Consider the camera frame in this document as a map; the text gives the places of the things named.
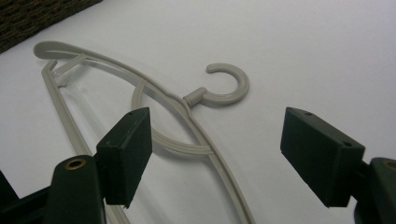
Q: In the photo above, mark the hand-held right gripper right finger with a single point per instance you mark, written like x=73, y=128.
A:
x=323, y=158

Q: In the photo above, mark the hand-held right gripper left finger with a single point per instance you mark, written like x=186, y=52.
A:
x=121, y=161

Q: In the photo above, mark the beige plastic clothes hanger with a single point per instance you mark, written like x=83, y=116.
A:
x=199, y=130

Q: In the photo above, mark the dark woven basket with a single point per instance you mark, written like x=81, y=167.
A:
x=28, y=18

